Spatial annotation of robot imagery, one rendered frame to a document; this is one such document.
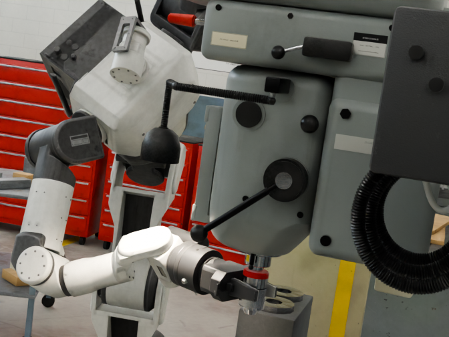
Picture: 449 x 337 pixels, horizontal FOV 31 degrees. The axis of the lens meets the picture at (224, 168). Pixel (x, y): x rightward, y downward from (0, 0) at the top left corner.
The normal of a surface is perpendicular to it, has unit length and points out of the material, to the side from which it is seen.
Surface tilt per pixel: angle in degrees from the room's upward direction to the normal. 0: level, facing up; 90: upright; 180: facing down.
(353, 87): 90
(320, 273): 90
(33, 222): 67
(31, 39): 90
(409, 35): 90
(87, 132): 72
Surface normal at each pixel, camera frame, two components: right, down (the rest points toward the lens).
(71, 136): 0.63, -0.12
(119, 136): 0.08, 0.86
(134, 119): 0.51, 0.11
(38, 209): -0.27, -0.32
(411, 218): -0.27, 0.08
